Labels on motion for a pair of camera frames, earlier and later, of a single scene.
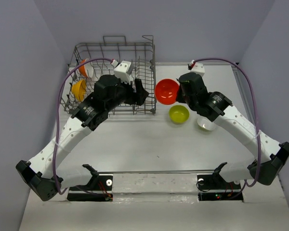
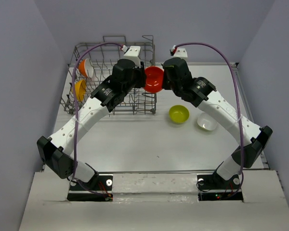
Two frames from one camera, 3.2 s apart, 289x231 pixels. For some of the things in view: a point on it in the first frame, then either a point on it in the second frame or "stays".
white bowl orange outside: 86,70 stays
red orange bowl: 166,91 -> 154,79
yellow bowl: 78,89 stays
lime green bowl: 178,114 stays
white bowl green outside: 205,123 stays
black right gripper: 179,97 -> 165,85
